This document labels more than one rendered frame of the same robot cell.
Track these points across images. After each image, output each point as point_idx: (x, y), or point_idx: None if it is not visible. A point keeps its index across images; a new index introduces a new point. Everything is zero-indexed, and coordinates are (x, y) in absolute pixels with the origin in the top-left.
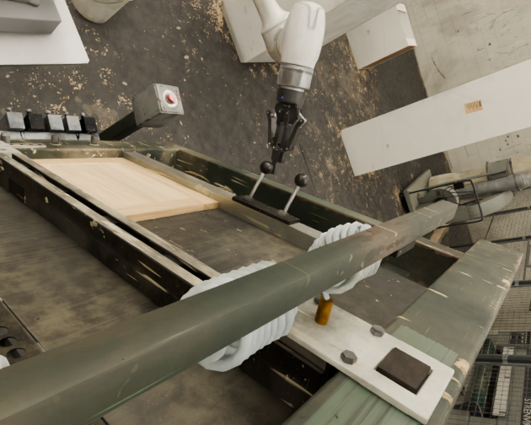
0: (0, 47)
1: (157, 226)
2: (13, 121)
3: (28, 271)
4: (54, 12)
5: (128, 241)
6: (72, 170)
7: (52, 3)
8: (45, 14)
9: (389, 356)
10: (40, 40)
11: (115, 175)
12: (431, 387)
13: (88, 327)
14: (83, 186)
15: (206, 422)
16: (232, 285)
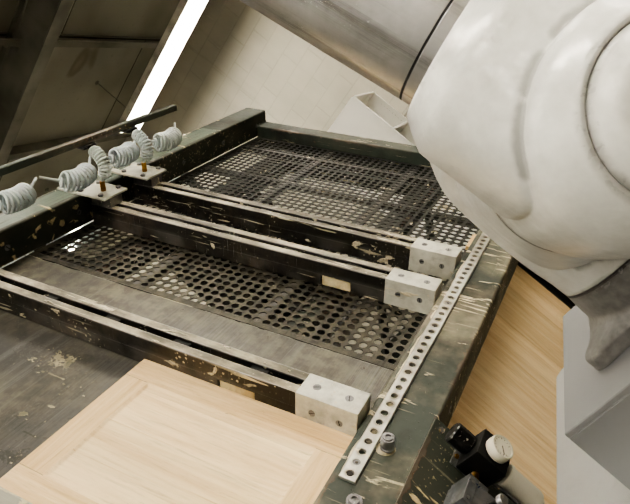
0: None
1: (83, 397)
2: (455, 489)
3: (155, 311)
4: (588, 405)
5: (84, 297)
6: (261, 468)
7: (614, 389)
8: (577, 393)
9: None
10: (620, 483)
11: (193, 493)
12: None
13: (96, 293)
14: (205, 423)
15: (29, 275)
16: (21, 160)
